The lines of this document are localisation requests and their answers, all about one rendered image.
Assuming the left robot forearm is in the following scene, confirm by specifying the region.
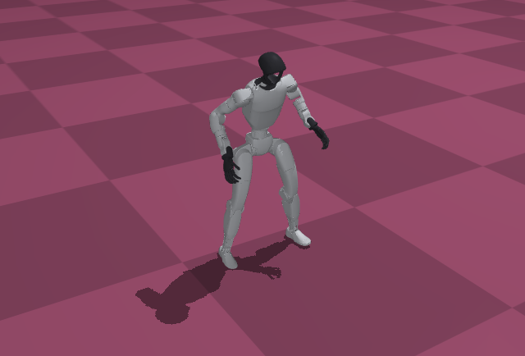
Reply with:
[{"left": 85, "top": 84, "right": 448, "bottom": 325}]
[{"left": 293, "top": 87, "right": 314, "bottom": 128}]

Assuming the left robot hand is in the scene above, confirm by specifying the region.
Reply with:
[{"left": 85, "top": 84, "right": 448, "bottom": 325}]
[{"left": 307, "top": 117, "right": 329, "bottom": 149}]

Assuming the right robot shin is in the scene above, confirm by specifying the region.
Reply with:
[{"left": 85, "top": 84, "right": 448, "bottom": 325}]
[{"left": 222, "top": 200, "right": 241, "bottom": 253}]

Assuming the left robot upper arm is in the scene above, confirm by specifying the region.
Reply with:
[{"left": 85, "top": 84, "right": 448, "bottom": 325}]
[{"left": 282, "top": 74, "right": 300, "bottom": 100}]

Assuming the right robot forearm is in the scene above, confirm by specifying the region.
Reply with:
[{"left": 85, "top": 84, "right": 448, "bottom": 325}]
[{"left": 209, "top": 112, "right": 234, "bottom": 155}]

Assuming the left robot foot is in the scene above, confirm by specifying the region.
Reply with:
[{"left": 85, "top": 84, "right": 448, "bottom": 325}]
[{"left": 285, "top": 227, "right": 311, "bottom": 246}]

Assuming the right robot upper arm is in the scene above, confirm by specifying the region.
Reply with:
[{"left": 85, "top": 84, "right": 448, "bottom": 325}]
[{"left": 210, "top": 88, "right": 253, "bottom": 125}]

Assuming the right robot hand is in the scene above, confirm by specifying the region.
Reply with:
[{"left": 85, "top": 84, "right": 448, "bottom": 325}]
[{"left": 221, "top": 146, "right": 241, "bottom": 184}]

